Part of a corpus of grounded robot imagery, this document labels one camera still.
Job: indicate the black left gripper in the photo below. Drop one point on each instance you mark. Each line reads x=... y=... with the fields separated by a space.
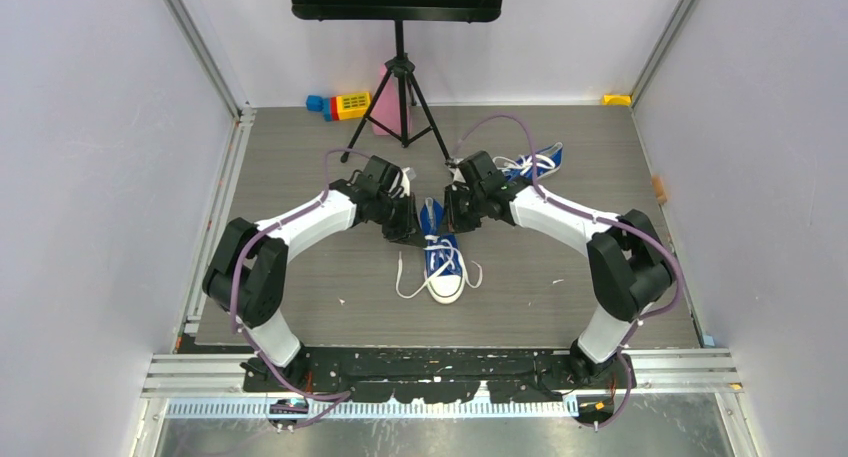
x=408 y=231

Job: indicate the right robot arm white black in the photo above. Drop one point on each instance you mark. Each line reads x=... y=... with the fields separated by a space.
x=629 y=268

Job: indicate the yellow corner piece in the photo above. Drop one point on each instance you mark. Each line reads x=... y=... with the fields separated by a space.
x=616 y=100

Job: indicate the pink block behind tripod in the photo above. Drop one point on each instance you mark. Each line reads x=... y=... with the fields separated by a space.
x=387 y=107

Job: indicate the aluminium frame rail front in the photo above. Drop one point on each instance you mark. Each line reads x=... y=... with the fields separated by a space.
x=210 y=386

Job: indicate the blue canvas sneaker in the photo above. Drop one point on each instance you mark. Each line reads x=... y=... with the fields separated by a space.
x=536 y=162
x=445 y=270

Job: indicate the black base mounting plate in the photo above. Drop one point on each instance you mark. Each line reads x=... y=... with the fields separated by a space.
x=435 y=375

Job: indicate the small wooden block on wall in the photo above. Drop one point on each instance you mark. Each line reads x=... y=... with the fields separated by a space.
x=659 y=190

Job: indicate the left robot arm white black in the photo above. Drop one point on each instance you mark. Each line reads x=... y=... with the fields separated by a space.
x=247 y=272

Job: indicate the black tripod music stand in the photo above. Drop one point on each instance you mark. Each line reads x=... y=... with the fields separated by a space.
x=416 y=119

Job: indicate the white shoelace of sneaker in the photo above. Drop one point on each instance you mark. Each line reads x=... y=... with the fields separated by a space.
x=410 y=295
x=526 y=164

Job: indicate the colourful toy block phone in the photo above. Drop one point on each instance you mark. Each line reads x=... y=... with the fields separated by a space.
x=340 y=107

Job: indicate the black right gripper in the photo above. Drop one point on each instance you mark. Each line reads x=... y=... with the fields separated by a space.
x=452 y=192

